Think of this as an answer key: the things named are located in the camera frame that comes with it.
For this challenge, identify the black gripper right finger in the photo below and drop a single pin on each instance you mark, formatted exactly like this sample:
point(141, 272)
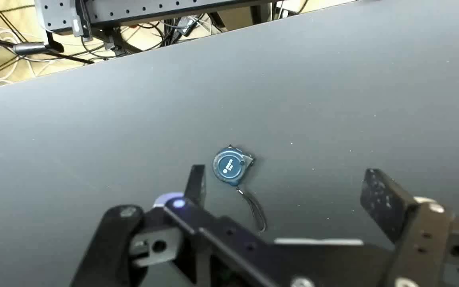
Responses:
point(387, 201)

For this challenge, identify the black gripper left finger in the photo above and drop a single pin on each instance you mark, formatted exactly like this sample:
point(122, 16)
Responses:
point(197, 183)

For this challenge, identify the grey perforated metal breadboard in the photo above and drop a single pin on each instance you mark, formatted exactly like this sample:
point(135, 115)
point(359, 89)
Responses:
point(82, 16)

